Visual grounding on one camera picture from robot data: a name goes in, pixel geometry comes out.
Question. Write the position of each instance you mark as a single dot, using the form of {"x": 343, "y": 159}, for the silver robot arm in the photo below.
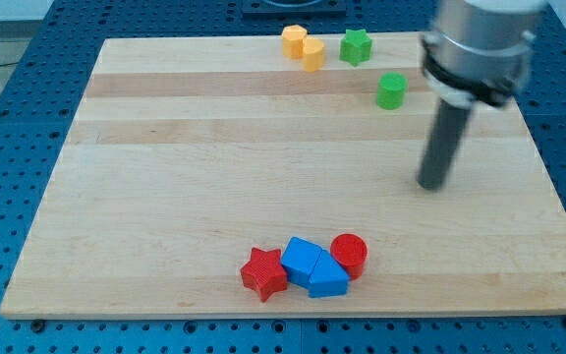
{"x": 480, "y": 50}

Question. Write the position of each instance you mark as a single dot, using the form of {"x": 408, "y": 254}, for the blue cube block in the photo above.
{"x": 299, "y": 260}

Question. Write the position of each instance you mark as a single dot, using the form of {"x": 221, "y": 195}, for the red star block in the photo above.
{"x": 264, "y": 274}

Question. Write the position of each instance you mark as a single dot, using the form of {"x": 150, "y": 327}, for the green star block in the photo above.
{"x": 355, "y": 47}

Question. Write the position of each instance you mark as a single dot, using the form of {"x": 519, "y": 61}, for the light wooden board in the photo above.
{"x": 185, "y": 153}

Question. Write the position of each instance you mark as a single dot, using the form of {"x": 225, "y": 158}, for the red cylinder block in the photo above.
{"x": 350, "y": 251}

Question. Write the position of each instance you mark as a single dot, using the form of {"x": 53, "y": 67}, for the blue triangle block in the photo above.
{"x": 328, "y": 278}

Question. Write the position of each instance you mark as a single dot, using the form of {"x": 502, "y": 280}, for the yellow rounded block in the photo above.
{"x": 313, "y": 54}

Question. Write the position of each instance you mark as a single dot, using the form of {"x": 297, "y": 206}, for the yellow hexagon block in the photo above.
{"x": 293, "y": 41}

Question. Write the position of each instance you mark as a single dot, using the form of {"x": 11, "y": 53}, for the green cylinder block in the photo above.
{"x": 391, "y": 90}

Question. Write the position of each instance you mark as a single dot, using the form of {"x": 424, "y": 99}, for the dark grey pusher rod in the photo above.
{"x": 443, "y": 141}

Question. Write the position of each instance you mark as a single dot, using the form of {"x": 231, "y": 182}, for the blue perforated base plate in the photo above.
{"x": 37, "y": 107}

